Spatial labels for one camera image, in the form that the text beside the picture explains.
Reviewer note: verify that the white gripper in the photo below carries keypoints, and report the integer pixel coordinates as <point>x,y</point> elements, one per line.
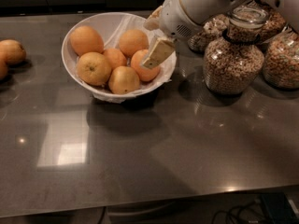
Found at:
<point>173,17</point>

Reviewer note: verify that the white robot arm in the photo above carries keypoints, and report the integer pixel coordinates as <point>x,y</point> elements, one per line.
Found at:
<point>200,11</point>

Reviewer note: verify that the small centre orange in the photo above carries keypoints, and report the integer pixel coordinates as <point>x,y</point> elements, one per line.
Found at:
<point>115,57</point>

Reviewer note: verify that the white bowl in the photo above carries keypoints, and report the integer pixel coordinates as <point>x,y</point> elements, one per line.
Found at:
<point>70,57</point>

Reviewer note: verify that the white paper liner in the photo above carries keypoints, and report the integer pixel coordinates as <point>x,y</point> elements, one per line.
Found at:
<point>110,26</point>

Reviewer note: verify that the yellowish orange front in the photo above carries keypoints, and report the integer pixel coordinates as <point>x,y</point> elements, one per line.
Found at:
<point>123,80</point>

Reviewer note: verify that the back left cereal jar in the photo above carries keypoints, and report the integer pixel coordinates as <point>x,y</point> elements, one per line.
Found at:
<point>212,30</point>

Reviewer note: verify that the front cereal glass jar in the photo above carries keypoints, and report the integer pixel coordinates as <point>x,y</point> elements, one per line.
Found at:
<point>233,61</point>

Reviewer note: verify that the cereal glass jar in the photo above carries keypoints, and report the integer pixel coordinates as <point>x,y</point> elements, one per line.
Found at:
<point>281,62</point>
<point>233,61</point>

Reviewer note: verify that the right cereal glass jar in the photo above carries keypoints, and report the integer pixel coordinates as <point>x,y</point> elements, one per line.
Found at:
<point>281,62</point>

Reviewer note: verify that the orange on table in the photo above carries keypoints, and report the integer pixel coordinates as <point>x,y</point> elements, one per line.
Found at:
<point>12,52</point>

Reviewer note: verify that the black power adapter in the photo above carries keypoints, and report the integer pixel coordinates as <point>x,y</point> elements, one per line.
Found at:
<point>277,209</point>

